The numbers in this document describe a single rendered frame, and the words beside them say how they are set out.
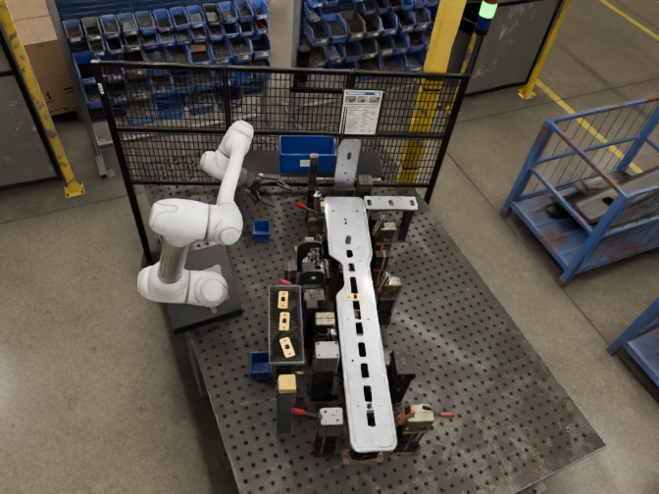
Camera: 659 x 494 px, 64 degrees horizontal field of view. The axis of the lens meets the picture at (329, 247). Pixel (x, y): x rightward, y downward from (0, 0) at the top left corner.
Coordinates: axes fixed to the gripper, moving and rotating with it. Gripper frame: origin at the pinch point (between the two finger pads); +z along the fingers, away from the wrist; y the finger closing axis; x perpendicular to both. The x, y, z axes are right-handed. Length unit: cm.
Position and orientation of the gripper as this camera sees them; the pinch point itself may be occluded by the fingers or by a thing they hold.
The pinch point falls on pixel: (278, 195)
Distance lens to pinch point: 260.9
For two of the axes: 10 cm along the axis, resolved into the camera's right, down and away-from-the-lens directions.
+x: -0.8, -7.7, 6.3
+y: 6.2, -5.4, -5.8
